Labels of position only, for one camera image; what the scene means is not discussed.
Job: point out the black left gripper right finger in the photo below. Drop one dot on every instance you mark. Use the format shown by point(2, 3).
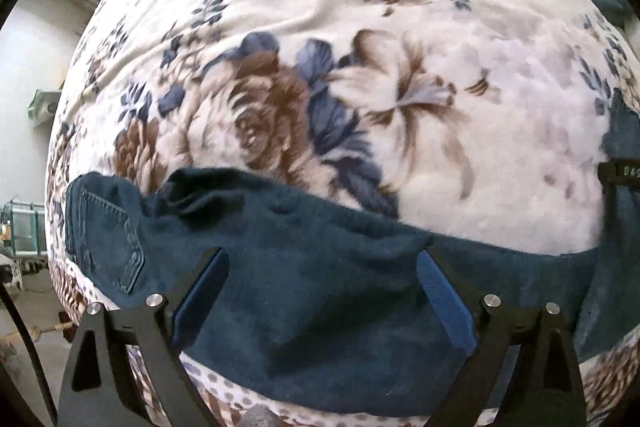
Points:
point(545, 386)

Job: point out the dark blue denim pants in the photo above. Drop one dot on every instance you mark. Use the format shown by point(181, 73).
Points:
point(325, 306)

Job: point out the green glass side table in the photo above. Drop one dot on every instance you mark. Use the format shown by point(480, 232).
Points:
point(22, 230)

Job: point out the floral cream fleece blanket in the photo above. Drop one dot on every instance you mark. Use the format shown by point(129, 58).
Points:
point(478, 120)

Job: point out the pale green wall fixture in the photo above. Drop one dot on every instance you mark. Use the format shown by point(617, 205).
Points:
point(43, 106)

